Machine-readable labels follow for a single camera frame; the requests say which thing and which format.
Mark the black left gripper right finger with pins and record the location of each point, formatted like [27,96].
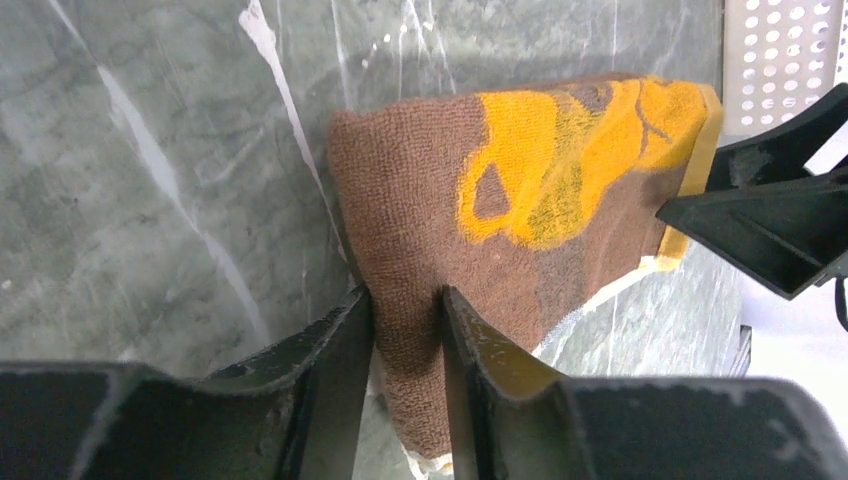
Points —
[511,416]

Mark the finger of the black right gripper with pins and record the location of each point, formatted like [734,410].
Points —
[768,216]

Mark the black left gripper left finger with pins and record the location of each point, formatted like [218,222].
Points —
[290,411]

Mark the white plastic basket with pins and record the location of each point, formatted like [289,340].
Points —
[780,57]

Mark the yellow brown bear towel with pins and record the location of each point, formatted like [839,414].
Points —
[533,202]

